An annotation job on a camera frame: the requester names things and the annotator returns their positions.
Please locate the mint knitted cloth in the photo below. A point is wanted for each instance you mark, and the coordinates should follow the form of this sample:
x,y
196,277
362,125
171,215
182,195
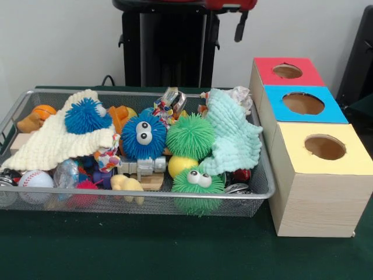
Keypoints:
x,y
233,137

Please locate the cream knitted cloth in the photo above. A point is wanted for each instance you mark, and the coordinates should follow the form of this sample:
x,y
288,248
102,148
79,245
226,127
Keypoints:
x,y
49,143

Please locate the dark green table cloth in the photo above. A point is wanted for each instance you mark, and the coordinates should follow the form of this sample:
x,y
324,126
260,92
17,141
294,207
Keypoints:
x,y
364,116
175,248

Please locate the yellow foam toy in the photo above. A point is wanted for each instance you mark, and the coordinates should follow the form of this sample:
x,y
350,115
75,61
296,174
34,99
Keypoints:
x,y
125,183

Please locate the black upright panel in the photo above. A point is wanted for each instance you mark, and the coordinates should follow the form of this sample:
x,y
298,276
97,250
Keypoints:
x,y
358,58

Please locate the white baseball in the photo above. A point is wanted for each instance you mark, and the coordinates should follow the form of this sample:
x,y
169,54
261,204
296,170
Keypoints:
x,y
35,182

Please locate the yellow ball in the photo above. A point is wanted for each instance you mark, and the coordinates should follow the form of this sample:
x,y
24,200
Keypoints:
x,y
180,167

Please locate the blue spiky googly-eyed ball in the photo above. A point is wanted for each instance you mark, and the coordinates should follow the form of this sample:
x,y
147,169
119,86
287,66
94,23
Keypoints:
x,y
86,116
137,143

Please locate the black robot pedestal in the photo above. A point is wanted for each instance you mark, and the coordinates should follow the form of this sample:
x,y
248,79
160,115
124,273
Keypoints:
x,y
131,43

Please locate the wooden box with three holes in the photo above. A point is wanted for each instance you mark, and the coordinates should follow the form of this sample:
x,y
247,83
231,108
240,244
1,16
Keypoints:
x,y
320,204

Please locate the green spiky googly-eyed ball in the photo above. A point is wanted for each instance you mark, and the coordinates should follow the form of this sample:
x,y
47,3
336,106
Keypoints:
x,y
192,189

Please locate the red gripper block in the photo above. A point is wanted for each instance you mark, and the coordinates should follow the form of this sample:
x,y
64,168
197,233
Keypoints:
x,y
233,4

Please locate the orange mini basketball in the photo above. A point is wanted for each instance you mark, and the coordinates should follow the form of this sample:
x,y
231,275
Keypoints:
x,y
45,111

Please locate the shallow grey mesh bin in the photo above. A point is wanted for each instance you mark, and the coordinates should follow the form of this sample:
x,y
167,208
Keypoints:
x,y
256,198

